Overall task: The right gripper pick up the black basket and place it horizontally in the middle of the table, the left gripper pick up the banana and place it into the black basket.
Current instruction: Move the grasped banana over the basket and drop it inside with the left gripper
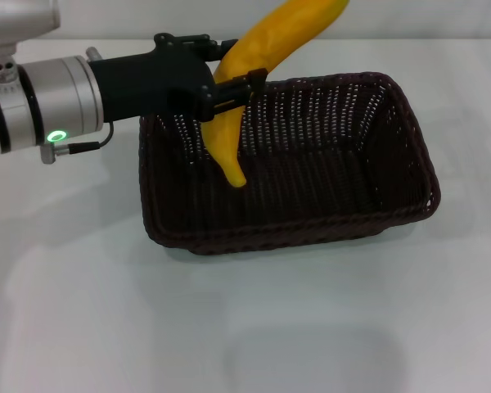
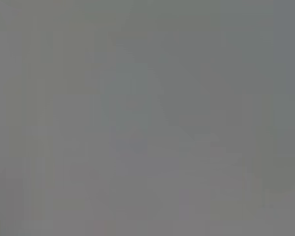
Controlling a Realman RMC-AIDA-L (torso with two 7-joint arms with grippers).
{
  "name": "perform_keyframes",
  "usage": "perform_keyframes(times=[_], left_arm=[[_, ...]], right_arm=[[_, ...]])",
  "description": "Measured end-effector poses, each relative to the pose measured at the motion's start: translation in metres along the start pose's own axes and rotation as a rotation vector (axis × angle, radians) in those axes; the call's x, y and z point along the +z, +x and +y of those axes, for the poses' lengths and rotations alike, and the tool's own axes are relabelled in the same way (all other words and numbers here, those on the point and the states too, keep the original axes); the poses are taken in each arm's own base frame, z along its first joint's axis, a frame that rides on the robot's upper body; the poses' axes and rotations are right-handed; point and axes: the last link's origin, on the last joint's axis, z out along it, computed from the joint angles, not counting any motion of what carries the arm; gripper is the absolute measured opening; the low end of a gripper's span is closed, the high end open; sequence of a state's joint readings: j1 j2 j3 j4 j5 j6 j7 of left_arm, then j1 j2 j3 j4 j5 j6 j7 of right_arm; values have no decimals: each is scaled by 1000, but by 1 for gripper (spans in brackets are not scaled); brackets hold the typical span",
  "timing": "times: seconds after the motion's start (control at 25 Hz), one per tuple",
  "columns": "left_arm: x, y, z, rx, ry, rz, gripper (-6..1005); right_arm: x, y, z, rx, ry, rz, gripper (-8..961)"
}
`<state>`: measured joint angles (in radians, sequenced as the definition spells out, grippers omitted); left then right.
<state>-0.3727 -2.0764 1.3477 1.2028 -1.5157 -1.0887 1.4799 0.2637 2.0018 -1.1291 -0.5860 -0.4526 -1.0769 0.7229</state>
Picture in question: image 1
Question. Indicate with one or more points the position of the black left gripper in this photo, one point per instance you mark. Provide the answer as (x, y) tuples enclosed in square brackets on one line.
[(147, 86)]

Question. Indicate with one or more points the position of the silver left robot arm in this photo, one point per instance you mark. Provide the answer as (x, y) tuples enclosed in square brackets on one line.
[(45, 102)]

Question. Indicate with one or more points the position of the yellow banana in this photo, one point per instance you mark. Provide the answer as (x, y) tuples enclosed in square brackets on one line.
[(253, 61)]

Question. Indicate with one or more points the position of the dark woven plastic basket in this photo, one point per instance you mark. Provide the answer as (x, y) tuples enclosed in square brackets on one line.
[(311, 192)]

